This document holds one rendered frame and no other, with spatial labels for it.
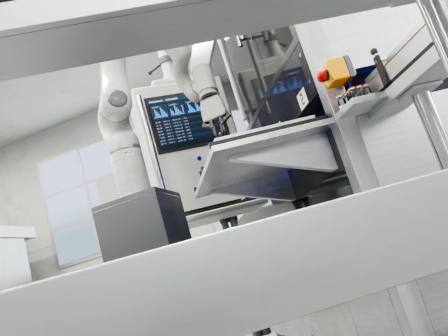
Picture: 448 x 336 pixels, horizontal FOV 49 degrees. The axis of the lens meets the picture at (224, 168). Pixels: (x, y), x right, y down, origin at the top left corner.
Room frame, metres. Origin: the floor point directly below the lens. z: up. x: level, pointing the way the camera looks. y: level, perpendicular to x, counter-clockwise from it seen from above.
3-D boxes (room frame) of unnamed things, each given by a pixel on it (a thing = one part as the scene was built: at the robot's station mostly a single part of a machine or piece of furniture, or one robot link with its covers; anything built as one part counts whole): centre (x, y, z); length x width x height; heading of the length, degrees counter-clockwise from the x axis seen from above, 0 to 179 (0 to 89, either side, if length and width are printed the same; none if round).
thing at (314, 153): (1.55, -0.19, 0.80); 0.34 x 0.03 x 0.13; 102
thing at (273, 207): (2.50, -0.17, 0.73); 1.98 x 0.01 x 0.25; 12
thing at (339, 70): (1.42, -0.42, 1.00); 0.08 x 0.07 x 0.07; 102
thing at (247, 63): (2.19, -0.24, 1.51); 0.47 x 0.01 x 0.59; 12
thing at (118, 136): (1.79, 0.35, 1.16); 0.19 x 0.12 x 0.24; 22
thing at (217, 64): (2.71, -0.14, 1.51); 0.49 x 0.01 x 0.59; 12
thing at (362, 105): (1.41, -0.46, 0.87); 0.14 x 0.13 x 0.02; 102
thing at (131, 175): (1.76, 0.34, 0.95); 0.19 x 0.19 x 0.18
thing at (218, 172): (1.79, -0.15, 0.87); 0.70 x 0.48 x 0.02; 12
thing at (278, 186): (2.04, -0.09, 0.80); 0.34 x 0.03 x 0.13; 102
